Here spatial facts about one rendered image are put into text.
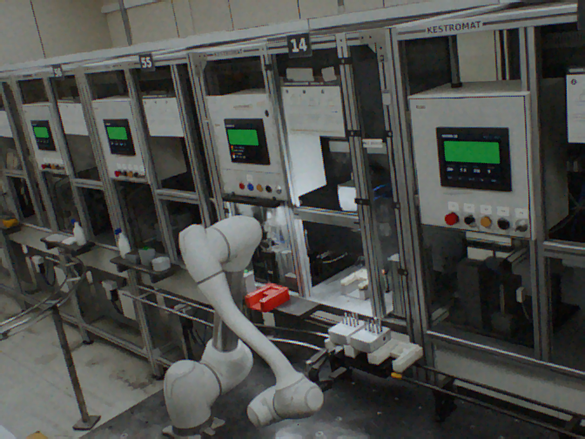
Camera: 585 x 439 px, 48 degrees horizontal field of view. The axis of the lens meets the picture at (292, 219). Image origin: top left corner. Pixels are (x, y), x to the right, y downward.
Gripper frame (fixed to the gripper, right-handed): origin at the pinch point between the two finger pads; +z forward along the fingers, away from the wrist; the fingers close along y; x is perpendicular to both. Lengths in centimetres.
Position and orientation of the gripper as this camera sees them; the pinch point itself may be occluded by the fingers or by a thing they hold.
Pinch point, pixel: (338, 361)
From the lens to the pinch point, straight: 244.4
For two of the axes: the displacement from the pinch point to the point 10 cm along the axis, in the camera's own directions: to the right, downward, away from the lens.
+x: -6.9, -1.1, 7.2
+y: -1.5, -9.5, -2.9
